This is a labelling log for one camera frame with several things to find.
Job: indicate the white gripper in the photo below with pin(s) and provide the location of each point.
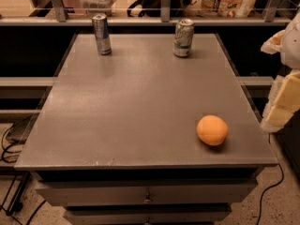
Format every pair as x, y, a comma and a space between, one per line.
292, 46

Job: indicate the silver blue redbull can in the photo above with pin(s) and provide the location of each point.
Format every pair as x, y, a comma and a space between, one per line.
101, 32

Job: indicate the lower grey drawer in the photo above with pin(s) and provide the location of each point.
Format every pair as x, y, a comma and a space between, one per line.
153, 216

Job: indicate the white green soda can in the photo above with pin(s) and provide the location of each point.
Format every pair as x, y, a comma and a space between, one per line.
184, 31

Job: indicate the printed snack bag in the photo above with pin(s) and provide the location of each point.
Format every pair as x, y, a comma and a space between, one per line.
226, 8

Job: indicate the clear plastic container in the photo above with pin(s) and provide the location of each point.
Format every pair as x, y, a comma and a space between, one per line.
98, 6

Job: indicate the black bag behind glass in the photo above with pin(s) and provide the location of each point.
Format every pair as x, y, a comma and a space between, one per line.
152, 8

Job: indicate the orange fruit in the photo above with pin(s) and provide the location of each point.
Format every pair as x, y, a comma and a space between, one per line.
212, 130

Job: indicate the grey drawer cabinet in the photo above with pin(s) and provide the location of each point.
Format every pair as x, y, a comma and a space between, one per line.
131, 116

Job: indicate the grey drawer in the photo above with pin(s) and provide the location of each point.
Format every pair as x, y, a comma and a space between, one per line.
99, 194
153, 216

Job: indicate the upper grey drawer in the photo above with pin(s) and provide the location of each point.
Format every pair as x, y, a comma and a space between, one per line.
99, 194

